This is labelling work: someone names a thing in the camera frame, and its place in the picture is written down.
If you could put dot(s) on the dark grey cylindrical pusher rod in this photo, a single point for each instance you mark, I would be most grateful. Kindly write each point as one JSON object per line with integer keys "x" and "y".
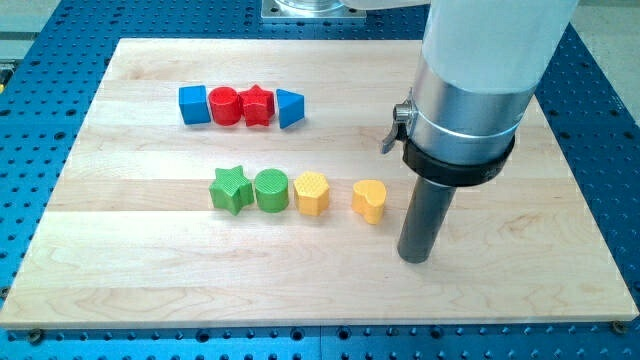
{"x": 428, "y": 207}

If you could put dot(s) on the silver clamp lever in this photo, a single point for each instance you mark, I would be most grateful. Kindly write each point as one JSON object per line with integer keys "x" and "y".
{"x": 403, "y": 116}

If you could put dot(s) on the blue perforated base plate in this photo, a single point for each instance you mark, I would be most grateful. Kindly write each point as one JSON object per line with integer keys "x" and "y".
{"x": 55, "y": 82}

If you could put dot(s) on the yellow heart block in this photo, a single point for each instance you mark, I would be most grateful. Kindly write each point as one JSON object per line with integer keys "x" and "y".
{"x": 368, "y": 200}

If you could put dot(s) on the blue triangle block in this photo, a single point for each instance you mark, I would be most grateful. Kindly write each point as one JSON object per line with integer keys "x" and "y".
{"x": 291, "y": 107}

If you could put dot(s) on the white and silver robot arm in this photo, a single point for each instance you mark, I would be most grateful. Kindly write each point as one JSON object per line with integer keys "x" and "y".
{"x": 479, "y": 65}

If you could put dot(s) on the light wooden board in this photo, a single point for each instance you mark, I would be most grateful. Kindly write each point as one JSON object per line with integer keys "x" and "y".
{"x": 130, "y": 237}

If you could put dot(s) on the red star block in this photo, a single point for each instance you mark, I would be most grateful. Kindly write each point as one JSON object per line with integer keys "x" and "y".
{"x": 257, "y": 105}

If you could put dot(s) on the green star block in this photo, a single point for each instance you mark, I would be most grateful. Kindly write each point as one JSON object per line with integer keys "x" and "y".
{"x": 231, "y": 190}

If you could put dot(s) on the blue cube block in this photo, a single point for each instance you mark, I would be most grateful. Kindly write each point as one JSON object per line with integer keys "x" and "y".
{"x": 193, "y": 105}

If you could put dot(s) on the red cylinder block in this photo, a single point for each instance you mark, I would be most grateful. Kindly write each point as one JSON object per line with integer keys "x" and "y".
{"x": 225, "y": 106}

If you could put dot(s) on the yellow hexagon block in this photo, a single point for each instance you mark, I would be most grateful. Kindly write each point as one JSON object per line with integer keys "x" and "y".
{"x": 311, "y": 193}

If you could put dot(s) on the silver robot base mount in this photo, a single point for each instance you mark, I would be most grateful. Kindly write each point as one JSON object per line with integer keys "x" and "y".
{"x": 282, "y": 10}

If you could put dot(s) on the green cylinder block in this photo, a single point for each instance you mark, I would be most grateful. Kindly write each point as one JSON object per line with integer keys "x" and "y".
{"x": 271, "y": 187}

